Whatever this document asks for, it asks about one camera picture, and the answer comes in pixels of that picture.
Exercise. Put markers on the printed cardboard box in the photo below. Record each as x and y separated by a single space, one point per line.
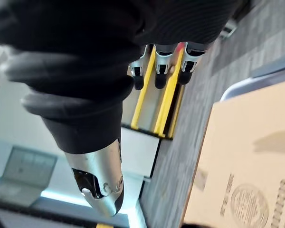
247 161

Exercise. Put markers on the grey metal floor bracket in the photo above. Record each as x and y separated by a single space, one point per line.
229 29

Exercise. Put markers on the white table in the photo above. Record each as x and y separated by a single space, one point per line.
137 152

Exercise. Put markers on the yellow metal shelf rack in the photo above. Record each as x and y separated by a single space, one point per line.
166 104

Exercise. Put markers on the blue grey plastic bin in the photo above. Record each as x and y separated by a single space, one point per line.
259 83

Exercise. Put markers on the open grey laptop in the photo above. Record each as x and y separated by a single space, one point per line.
21 175

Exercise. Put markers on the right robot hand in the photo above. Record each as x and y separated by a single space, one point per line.
69 59

